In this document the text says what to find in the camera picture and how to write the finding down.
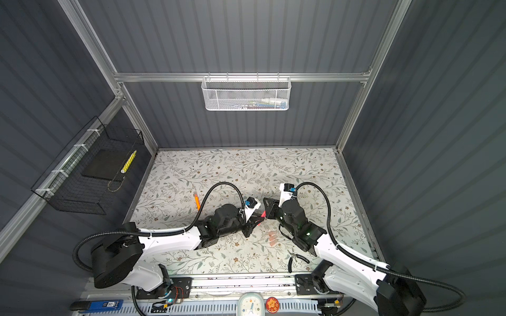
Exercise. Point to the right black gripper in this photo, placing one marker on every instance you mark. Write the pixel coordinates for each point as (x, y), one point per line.
(273, 207)

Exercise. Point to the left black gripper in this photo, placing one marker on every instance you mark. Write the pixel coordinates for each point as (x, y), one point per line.
(252, 224)

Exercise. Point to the orange marker pen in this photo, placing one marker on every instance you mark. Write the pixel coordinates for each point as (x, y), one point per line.
(197, 200)

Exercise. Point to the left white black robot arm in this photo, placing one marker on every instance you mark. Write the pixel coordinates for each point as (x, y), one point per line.
(124, 259)

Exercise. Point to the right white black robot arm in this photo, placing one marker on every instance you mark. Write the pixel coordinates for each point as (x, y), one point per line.
(345, 270)

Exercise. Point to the translucent pink caps near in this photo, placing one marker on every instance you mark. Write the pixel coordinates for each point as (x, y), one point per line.
(273, 238)

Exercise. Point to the yellow highlighter pen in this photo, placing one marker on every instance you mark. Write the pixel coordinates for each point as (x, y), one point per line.
(128, 162)

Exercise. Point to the white analog clock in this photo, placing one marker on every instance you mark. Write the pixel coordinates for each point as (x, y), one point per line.
(251, 304)

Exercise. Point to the red round badge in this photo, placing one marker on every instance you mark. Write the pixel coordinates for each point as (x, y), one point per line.
(272, 305)

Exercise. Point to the floral patterned table mat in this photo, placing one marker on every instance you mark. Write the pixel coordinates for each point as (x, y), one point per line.
(224, 177)

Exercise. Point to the items in white basket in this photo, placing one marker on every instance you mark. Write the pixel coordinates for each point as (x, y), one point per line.
(271, 103)

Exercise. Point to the black pad in basket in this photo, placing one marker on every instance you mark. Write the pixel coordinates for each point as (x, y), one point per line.
(106, 165)

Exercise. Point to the blue black tool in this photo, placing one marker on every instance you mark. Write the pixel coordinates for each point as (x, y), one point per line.
(96, 306)

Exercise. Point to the black handled pliers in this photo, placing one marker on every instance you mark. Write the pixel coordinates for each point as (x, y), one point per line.
(295, 257)

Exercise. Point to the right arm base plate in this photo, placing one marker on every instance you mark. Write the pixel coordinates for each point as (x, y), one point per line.
(305, 286)

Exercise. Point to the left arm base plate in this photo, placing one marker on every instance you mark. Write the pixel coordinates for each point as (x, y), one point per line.
(179, 287)

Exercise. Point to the white wire mesh basket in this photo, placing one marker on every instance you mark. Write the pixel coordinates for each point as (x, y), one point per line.
(220, 95)

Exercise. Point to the black wire basket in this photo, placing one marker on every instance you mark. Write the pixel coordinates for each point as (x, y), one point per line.
(88, 179)

